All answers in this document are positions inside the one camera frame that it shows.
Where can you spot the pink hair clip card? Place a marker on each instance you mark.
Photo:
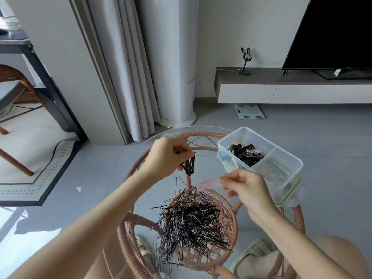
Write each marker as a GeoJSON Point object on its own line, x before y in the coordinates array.
{"type": "Point", "coordinates": [207, 183]}

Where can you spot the white curtain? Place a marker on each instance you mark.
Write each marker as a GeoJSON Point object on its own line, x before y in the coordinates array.
{"type": "Point", "coordinates": [128, 69]}

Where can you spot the person's left leg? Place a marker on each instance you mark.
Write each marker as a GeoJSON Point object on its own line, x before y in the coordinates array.
{"type": "Point", "coordinates": [112, 258]}

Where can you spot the white bathroom scale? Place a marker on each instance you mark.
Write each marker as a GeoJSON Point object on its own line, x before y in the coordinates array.
{"type": "Point", "coordinates": [249, 112]}

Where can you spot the person's left hand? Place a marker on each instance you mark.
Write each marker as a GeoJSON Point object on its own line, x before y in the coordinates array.
{"type": "Point", "coordinates": [162, 159]}

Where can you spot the person's right hand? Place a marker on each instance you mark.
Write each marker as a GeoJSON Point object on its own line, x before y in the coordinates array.
{"type": "Point", "coordinates": [252, 194]}

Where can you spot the clear divided plastic container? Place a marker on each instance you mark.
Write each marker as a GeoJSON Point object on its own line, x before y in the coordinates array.
{"type": "Point", "coordinates": [279, 164]}

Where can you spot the white tower air conditioner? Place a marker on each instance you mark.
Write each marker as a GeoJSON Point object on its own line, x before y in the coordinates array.
{"type": "Point", "coordinates": [171, 69]}

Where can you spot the person's leg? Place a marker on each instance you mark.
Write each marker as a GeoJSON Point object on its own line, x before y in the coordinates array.
{"type": "Point", "coordinates": [340, 252]}
{"type": "Point", "coordinates": [112, 258]}

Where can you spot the bunch of black hair clips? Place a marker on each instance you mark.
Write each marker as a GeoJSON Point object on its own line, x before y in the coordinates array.
{"type": "Point", "coordinates": [189, 167]}

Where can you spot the person's right leg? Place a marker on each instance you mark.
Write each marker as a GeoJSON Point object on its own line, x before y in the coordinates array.
{"type": "Point", "coordinates": [340, 252]}

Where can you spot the glass-top rattan table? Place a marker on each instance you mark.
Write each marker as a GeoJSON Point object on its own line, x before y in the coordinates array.
{"type": "Point", "coordinates": [186, 183]}

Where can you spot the person's right green slipper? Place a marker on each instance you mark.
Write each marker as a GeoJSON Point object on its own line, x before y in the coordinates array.
{"type": "Point", "coordinates": [252, 255]}

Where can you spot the brown wooden chair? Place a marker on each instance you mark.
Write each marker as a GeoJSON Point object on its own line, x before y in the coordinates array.
{"type": "Point", "coordinates": [20, 81]}

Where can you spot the heap of black clips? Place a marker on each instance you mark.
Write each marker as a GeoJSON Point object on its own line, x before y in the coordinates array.
{"type": "Point", "coordinates": [244, 156]}

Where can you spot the green-rimmed container lid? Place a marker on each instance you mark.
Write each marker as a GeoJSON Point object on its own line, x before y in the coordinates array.
{"type": "Point", "coordinates": [287, 194]}

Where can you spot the grey bordered rug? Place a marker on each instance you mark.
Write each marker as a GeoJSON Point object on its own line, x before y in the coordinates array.
{"type": "Point", "coordinates": [43, 177]}

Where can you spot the person's left forearm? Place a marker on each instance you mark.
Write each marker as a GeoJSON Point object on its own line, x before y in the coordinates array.
{"type": "Point", "coordinates": [96, 226]}

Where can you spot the person's right thumb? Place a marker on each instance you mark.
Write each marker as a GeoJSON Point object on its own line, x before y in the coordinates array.
{"type": "Point", "coordinates": [232, 179]}

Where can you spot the person's green slipper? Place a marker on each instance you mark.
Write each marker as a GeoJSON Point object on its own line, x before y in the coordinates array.
{"type": "Point", "coordinates": [145, 249]}
{"type": "Point", "coordinates": [252, 255]}

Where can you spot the white grey television cabinet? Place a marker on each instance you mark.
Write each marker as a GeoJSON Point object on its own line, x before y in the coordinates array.
{"type": "Point", "coordinates": [290, 90]}

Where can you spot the black rabbit-ear stand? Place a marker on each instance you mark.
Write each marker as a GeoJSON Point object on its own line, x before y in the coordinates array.
{"type": "Point", "coordinates": [246, 65]}

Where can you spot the dark metal-frame table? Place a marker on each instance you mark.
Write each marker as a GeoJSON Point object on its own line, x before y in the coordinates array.
{"type": "Point", "coordinates": [46, 81]}

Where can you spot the person's left thumb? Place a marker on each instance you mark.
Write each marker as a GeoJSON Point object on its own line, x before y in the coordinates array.
{"type": "Point", "coordinates": [180, 151]}

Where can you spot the pile of black bobby pins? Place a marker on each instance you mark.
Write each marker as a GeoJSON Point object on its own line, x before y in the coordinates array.
{"type": "Point", "coordinates": [191, 223]}

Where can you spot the person's left green slipper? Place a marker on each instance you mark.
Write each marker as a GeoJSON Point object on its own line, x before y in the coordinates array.
{"type": "Point", "coordinates": [145, 249]}

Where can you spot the pink hair clips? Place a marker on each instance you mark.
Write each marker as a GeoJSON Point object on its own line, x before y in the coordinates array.
{"type": "Point", "coordinates": [255, 151]}

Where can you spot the black flat television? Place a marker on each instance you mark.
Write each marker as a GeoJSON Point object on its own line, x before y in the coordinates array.
{"type": "Point", "coordinates": [334, 31]}

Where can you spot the person's right forearm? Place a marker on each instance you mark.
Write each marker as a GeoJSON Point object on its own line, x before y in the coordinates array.
{"type": "Point", "coordinates": [296, 246]}

